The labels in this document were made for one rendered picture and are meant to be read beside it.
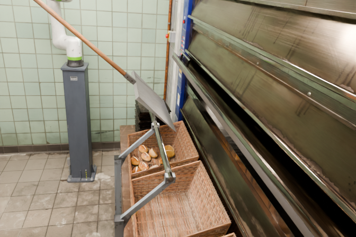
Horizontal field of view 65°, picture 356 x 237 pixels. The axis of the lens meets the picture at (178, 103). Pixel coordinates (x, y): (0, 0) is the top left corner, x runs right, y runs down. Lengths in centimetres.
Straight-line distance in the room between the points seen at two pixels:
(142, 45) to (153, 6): 43
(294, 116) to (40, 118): 292
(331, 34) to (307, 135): 31
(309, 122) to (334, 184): 21
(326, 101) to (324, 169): 19
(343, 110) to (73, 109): 231
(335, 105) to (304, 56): 19
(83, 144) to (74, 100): 47
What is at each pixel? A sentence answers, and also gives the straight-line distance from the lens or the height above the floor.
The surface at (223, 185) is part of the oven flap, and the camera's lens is 161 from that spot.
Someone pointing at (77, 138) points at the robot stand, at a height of 50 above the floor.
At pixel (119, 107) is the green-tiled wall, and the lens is 335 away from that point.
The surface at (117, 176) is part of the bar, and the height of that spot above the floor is 82.
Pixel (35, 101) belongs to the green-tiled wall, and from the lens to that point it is 343.
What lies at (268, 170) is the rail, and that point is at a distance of 92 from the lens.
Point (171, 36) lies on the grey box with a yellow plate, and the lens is 280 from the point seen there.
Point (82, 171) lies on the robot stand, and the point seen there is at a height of 11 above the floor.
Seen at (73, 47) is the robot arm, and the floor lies 137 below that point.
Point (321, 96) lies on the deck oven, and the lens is 93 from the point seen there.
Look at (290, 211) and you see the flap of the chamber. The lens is 84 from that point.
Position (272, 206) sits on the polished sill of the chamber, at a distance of 121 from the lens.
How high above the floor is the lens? 194
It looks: 23 degrees down
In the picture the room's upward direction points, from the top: 5 degrees clockwise
